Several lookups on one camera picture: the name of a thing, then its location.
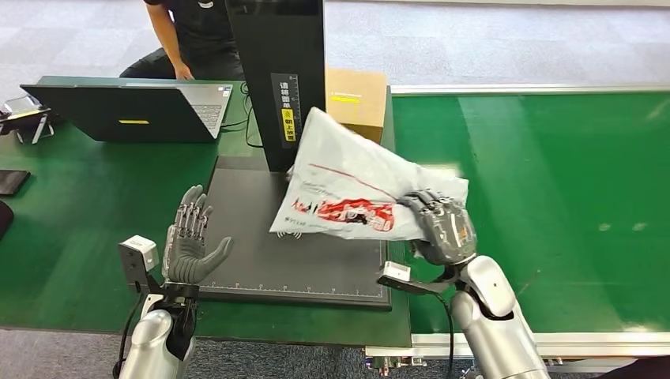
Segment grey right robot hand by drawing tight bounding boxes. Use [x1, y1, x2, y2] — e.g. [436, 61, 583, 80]
[398, 189, 478, 268]

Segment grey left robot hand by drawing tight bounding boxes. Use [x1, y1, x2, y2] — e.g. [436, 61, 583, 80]
[162, 184, 235, 286]

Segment white plastic mailer package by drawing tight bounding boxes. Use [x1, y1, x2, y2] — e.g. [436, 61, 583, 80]
[269, 107, 470, 242]

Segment black weighing device with column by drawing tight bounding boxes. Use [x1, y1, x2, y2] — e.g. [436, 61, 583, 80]
[198, 0, 393, 312]

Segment green belt conveyor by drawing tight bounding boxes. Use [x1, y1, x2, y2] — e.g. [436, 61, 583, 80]
[363, 83, 670, 375]

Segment open laptop computer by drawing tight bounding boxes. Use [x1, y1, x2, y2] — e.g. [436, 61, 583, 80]
[20, 82, 234, 144]

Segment brown cardboard box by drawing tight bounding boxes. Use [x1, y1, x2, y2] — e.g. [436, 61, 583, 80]
[324, 68, 389, 144]

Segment flat black phone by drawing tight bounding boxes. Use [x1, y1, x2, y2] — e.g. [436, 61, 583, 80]
[0, 170, 32, 197]

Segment phone on stand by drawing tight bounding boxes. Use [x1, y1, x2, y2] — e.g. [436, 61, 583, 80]
[0, 96, 55, 146]

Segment person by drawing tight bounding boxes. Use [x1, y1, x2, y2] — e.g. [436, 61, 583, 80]
[119, 0, 246, 82]

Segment dark object at corner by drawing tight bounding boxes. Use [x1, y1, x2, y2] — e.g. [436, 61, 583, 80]
[597, 355, 670, 379]

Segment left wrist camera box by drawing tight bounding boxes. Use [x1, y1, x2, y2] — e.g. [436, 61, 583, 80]
[118, 235, 160, 294]

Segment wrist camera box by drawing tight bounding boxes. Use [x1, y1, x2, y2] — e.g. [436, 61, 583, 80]
[118, 235, 160, 294]
[376, 261, 457, 297]

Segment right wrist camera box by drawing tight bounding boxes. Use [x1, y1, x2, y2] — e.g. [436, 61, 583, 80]
[376, 261, 457, 297]

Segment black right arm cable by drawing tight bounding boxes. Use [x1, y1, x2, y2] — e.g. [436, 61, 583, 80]
[431, 292, 455, 379]

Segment thin black desk cable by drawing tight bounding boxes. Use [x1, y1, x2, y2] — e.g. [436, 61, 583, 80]
[220, 82, 264, 150]

